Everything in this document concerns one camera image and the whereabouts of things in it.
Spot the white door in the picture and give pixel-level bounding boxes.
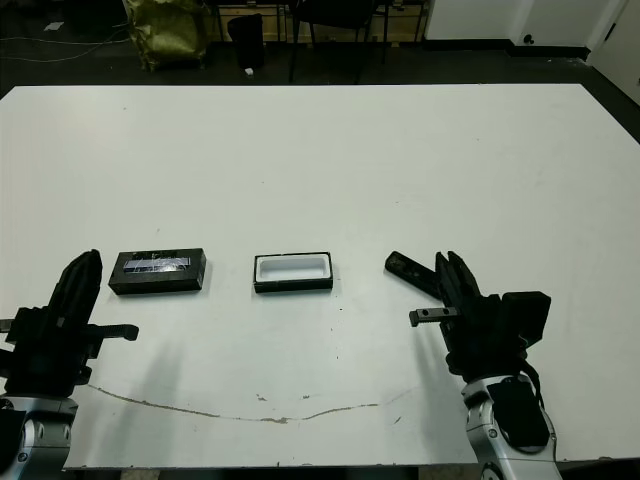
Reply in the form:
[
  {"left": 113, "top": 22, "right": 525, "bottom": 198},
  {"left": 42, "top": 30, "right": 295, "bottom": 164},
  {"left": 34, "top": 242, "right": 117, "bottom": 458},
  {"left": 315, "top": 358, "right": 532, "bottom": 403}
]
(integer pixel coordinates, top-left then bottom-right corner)
[{"left": 585, "top": 0, "right": 640, "bottom": 109}]

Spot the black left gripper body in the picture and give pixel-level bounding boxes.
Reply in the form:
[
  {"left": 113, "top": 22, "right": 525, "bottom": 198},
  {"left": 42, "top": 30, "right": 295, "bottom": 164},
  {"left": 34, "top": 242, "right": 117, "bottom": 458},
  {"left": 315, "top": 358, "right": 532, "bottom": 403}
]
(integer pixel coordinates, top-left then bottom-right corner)
[{"left": 0, "top": 307, "right": 140, "bottom": 400}]

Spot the thin white floor cable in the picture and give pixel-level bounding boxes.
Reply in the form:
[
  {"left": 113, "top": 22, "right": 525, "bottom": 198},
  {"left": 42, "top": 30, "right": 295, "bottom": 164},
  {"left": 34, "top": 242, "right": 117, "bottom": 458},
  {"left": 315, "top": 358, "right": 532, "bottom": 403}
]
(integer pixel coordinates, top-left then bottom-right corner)
[{"left": 0, "top": 27, "right": 139, "bottom": 65}]

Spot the slim black camera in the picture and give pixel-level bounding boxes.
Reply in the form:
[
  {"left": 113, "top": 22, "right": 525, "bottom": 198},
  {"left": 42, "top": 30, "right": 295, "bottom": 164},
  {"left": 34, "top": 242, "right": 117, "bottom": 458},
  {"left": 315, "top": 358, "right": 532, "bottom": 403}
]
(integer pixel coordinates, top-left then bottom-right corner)
[{"left": 383, "top": 250, "right": 442, "bottom": 301}]

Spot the black waste bin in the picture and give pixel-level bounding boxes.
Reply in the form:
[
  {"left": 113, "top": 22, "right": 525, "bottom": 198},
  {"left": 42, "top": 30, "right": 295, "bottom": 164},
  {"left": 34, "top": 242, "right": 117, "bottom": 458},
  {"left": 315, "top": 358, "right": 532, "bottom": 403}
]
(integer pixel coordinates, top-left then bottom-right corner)
[{"left": 227, "top": 13, "right": 266, "bottom": 71}]

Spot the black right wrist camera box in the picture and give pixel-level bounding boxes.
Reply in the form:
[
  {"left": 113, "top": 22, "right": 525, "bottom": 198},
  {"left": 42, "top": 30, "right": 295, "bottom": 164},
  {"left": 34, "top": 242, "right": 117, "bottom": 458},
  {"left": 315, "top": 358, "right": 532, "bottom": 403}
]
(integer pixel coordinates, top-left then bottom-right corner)
[{"left": 501, "top": 290, "right": 552, "bottom": 347}]

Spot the yellow-green plastic bag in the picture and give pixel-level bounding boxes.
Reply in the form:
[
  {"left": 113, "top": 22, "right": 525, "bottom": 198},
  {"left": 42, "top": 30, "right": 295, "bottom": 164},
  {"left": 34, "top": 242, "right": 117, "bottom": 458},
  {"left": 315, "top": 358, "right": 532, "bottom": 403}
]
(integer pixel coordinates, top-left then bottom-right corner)
[{"left": 123, "top": 0, "right": 209, "bottom": 71}]

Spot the black mesh chair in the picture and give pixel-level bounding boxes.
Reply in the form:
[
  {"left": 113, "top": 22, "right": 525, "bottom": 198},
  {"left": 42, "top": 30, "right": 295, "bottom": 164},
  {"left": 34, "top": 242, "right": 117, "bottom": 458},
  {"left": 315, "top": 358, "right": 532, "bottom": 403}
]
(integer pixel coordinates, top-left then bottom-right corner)
[{"left": 287, "top": 0, "right": 396, "bottom": 85}]

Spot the black box with white insert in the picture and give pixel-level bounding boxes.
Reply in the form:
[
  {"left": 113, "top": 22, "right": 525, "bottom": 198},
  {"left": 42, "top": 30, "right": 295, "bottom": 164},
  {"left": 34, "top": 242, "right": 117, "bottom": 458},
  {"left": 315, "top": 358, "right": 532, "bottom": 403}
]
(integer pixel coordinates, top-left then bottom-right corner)
[{"left": 253, "top": 249, "right": 335, "bottom": 295}]

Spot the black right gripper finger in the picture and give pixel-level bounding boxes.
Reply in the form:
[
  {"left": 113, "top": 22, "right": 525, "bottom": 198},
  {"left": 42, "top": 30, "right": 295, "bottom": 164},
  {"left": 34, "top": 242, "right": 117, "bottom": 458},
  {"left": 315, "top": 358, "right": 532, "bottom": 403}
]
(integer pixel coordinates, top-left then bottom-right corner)
[
  {"left": 448, "top": 249, "right": 484, "bottom": 304},
  {"left": 434, "top": 252, "right": 461, "bottom": 309}
]

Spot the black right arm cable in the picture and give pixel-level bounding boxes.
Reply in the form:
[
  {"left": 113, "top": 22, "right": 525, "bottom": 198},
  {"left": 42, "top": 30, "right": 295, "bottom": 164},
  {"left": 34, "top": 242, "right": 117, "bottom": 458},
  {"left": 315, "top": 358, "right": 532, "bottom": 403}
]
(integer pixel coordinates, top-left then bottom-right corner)
[{"left": 517, "top": 357, "right": 551, "bottom": 441}]

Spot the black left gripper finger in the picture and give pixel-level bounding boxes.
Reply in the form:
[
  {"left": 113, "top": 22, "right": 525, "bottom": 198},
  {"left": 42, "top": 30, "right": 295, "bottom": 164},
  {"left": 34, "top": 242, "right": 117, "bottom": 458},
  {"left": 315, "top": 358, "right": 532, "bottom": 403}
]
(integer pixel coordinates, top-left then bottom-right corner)
[
  {"left": 47, "top": 248, "right": 96, "bottom": 326},
  {"left": 64, "top": 248, "right": 104, "bottom": 326}
]

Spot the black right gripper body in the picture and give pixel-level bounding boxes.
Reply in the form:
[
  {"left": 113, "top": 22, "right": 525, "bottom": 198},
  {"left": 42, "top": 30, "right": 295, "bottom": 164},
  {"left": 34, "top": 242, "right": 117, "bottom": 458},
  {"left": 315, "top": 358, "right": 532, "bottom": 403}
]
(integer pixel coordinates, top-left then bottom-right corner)
[{"left": 408, "top": 294, "right": 531, "bottom": 384}]

